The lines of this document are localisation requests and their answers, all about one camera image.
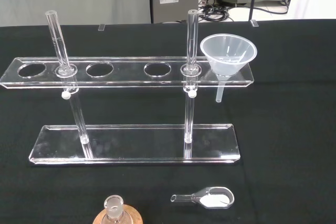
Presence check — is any clear acrylic funnel stand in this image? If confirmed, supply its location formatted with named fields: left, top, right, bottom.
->
left=0, top=10, right=255, bottom=167

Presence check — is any round-bottom glass flask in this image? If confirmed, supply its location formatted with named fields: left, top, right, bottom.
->
left=99, top=194, right=132, bottom=224

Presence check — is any translucent plastic funnel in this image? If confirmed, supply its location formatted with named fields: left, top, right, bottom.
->
left=200, top=34, right=258, bottom=103

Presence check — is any black cable tangle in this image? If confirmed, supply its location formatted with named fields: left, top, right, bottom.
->
left=198, top=0, right=289, bottom=23

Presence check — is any cork ring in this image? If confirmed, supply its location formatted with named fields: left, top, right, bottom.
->
left=92, top=204, right=144, bottom=224

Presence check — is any black bench cloth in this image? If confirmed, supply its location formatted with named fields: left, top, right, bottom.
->
left=0, top=18, right=336, bottom=224

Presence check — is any glass weighing funnel with powder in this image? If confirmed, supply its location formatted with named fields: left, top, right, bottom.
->
left=170, top=186, right=235, bottom=210

